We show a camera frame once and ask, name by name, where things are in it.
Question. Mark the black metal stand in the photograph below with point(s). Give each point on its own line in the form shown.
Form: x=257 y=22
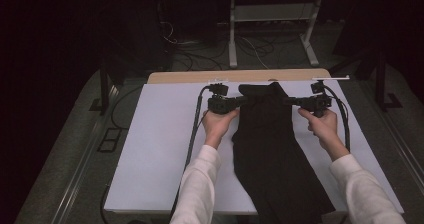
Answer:
x=380 y=84
x=104 y=90

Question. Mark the black pants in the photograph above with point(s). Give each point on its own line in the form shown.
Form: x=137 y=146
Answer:
x=270 y=144

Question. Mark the black floor frame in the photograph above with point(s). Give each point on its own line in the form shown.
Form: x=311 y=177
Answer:
x=108 y=140

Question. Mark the person's left hand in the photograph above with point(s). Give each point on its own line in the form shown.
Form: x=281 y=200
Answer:
x=216 y=125

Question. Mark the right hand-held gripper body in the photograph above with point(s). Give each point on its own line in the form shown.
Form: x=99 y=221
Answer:
x=316 y=103

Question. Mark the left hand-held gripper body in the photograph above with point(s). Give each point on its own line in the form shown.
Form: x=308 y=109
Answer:
x=220 y=104

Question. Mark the white metal stand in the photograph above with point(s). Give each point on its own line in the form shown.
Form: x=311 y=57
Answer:
x=232 y=44

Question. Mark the white board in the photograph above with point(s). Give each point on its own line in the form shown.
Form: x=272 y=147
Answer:
x=156 y=134

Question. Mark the person's right hand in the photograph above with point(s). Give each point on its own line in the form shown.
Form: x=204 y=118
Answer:
x=325 y=130

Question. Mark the wooden table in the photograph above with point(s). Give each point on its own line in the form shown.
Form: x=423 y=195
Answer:
x=200 y=75

